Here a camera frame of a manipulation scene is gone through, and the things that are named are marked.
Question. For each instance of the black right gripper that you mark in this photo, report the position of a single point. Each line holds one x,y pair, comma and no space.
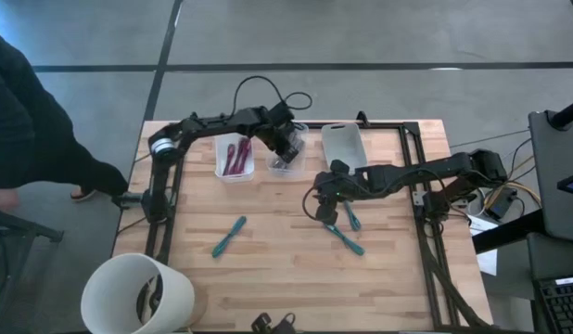
344,185

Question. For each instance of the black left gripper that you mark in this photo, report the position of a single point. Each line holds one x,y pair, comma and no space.
277,125

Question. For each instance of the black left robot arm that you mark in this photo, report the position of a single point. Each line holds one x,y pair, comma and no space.
212,123

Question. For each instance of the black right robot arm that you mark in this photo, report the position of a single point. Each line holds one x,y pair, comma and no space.
407,174

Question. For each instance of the clear plastic bin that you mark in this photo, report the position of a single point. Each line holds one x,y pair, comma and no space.
298,172

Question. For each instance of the pale grey plastic bin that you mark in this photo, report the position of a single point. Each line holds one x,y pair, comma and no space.
342,144

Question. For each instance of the white plastic bin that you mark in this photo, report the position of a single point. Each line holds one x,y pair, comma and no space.
219,158

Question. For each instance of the small black device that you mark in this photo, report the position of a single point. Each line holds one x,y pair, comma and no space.
263,323

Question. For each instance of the black power adapter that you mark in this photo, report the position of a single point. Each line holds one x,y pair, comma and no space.
500,206

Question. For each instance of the white paper sheet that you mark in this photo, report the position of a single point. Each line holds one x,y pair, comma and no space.
488,264

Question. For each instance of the black desk bar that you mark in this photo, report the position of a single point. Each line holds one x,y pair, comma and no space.
509,232

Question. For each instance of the grey metal cabinet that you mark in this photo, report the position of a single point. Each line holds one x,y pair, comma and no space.
546,185

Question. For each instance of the white round waste bin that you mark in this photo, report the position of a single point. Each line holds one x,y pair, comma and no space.
110,287

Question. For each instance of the black pole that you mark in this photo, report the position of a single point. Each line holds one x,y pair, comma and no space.
567,116

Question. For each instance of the black keyboard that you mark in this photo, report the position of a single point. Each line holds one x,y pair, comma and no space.
562,306

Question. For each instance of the person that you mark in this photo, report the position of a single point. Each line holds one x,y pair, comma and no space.
27,116

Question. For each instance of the black metal stand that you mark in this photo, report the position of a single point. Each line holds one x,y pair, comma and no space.
27,229

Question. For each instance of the black aluminium table frame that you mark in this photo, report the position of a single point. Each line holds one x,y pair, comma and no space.
384,125

